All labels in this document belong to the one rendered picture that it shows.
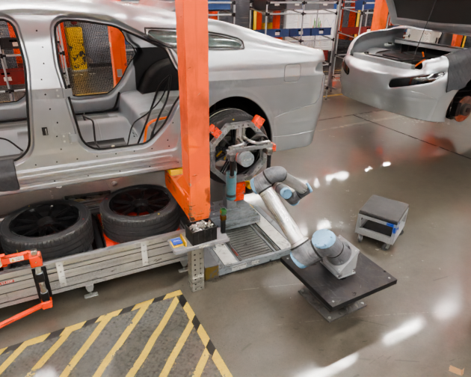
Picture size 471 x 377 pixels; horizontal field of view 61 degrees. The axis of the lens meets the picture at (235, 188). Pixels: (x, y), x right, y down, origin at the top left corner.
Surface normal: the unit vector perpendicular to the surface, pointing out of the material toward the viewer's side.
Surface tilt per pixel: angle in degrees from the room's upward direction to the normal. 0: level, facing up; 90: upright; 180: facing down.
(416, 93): 90
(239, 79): 90
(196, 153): 90
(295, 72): 90
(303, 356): 0
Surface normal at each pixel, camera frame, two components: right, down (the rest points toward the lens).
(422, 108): -0.33, 0.61
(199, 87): 0.43, 0.42
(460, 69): 0.06, 0.39
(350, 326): 0.02, -0.89
